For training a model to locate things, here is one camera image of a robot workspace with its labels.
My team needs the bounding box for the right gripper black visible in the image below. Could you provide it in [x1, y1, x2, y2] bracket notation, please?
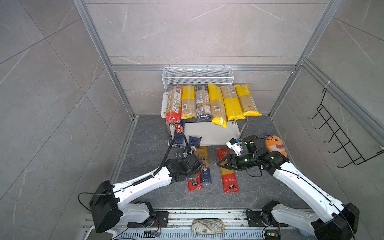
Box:
[217, 154, 258, 170]

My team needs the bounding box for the red yellow spaghetti bag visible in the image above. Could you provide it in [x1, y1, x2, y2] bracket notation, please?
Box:
[188, 178, 204, 192]

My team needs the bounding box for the dark blue spaghetti bag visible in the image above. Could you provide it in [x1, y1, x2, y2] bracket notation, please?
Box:
[198, 146, 212, 184]

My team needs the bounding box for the blue tan spaghetti bag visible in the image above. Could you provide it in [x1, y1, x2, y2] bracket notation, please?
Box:
[189, 136, 202, 152]

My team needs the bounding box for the yellow-top spaghetti bag barcode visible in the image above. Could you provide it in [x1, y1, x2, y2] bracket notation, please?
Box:
[208, 84, 227, 128]

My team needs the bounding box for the half yellow spaghetti bag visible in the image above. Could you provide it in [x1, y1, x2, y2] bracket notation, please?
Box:
[221, 86, 245, 121]

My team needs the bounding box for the clear blue-end spaghetti bag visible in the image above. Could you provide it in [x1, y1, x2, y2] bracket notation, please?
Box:
[195, 85, 212, 122]

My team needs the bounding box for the yellow-end spaghetti bag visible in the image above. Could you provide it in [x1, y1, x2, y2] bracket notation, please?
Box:
[235, 85, 262, 117]

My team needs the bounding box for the blue Barilla spaghetti bag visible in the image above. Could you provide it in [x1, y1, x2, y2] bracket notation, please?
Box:
[173, 119, 185, 148]

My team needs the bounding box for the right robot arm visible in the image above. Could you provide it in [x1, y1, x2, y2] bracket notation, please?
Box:
[218, 136, 360, 240]

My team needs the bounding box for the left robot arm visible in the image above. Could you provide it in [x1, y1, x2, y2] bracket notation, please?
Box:
[87, 147, 203, 234]

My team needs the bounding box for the white two-tier shelf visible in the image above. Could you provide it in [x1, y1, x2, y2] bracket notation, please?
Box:
[160, 91, 250, 148]

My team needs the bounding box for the orange shark plush toy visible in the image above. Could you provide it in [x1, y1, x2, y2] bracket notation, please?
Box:
[265, 136, 288, 157]

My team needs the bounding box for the patterned cloth pouch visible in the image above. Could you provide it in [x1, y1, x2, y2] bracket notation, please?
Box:
[191, 219, 226, 235]

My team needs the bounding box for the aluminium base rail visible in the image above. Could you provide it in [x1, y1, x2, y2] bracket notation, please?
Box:
[80, 209, 312, 240]

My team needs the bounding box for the white wire mesh basket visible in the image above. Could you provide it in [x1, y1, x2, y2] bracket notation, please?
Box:
[162, 67, 234, 92]

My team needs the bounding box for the black wire hook rack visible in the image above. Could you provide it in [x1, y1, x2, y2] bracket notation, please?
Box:
[308, 88, 384, 169]

